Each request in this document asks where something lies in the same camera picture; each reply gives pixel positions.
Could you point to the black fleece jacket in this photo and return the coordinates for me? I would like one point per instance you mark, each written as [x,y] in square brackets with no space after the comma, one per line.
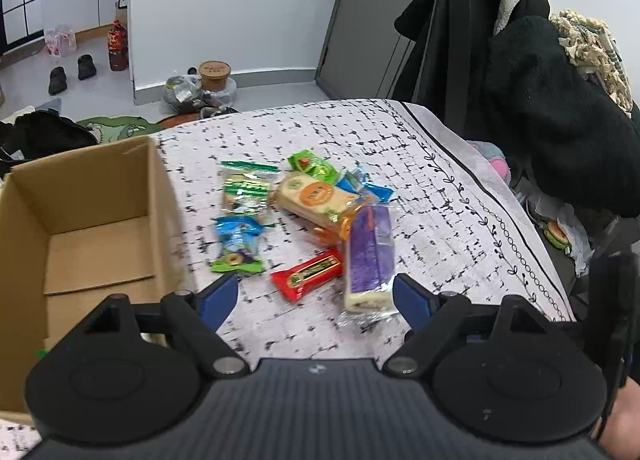
[560,129]

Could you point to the brown paper tub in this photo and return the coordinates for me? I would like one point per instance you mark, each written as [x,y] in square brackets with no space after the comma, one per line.
[215,75]

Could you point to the cream knitted fabric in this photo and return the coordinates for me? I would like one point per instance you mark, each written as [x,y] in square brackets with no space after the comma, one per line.
[595,49]

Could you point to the pink plush toy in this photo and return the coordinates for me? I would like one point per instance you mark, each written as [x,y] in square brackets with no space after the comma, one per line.
[495,164]

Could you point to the cooking oil bottle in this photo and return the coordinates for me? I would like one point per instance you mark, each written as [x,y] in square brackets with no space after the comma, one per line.
[118,49]

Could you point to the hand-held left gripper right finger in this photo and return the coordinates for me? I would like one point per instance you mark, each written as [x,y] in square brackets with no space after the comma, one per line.
[411,301]

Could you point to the burger toy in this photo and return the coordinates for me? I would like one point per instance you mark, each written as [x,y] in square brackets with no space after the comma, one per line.
[556,235]

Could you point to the brown cardboard box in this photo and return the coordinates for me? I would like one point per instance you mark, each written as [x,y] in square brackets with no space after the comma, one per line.
[100,250]

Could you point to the small green candy packet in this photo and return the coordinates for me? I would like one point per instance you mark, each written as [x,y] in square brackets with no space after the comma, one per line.
[312,165]

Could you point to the green clear cracker packet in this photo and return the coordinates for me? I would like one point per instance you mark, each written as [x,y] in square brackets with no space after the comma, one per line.
[245,187]

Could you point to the black hanging coat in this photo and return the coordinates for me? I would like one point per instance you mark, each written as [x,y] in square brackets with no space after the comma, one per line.
[450,39]

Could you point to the pink plastic bag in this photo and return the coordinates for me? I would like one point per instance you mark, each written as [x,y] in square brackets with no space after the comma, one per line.
[61,42]

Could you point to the purple cake packet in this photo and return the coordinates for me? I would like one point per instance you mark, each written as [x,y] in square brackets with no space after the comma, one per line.
[370,255]

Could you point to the red snack bar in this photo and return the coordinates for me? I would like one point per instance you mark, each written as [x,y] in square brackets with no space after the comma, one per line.
[310,275]

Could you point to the black slipper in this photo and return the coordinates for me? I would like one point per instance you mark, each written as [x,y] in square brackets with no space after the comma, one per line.
[86,67]
[57,80]

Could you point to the black bag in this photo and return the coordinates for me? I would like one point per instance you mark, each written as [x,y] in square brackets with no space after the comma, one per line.
[45,134]

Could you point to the clear plastic bag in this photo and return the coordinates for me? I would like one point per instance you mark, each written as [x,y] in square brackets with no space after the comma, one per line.
[182,92]

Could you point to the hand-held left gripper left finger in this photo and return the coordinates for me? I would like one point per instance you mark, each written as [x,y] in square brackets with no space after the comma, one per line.
[219,296]

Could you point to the person's right hand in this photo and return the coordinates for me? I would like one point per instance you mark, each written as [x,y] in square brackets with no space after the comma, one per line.
[625,420]

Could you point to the green dinosaur rug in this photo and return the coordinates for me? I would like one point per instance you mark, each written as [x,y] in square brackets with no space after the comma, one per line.
[120,128]

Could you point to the blue green snack packet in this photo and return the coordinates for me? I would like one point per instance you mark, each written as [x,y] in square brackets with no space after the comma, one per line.
[239,245]

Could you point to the orange yellow cracker packet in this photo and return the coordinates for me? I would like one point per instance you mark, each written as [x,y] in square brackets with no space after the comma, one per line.
[312,197]

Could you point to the white patterned cloth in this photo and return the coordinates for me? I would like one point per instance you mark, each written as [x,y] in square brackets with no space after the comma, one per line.
[300,330]

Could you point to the plain blue snack packet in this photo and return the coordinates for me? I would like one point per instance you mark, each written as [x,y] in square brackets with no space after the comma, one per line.
[377,191]

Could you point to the grey cabinet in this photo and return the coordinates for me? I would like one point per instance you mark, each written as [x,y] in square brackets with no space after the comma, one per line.
[370,24]

